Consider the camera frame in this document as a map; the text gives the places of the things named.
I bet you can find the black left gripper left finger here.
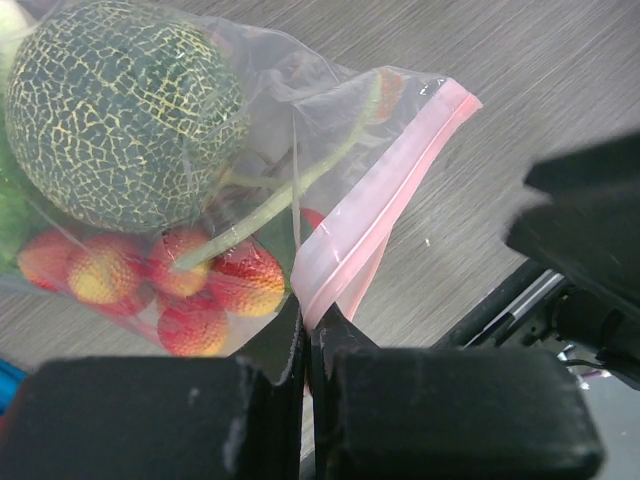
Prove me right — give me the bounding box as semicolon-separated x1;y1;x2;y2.
1;297;305;479

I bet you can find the clear zip top bag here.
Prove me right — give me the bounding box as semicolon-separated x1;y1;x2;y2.
1;1;481;356

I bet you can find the green netted fake melon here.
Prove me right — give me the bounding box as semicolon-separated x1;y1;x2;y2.
3;0;381;274

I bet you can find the red yellow lychee bunch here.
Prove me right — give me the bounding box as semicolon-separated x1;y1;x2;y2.
17;69;406;357

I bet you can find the blue folded cloth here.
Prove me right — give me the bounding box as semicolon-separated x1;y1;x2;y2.
0;359;27;414

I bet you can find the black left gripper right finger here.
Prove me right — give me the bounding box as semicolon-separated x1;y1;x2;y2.
308;308;605;479

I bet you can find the green fake lettuce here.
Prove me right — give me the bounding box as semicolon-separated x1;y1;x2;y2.
0;0;36;274

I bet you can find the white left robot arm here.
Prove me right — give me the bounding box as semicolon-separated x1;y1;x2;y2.
1;133;639;479

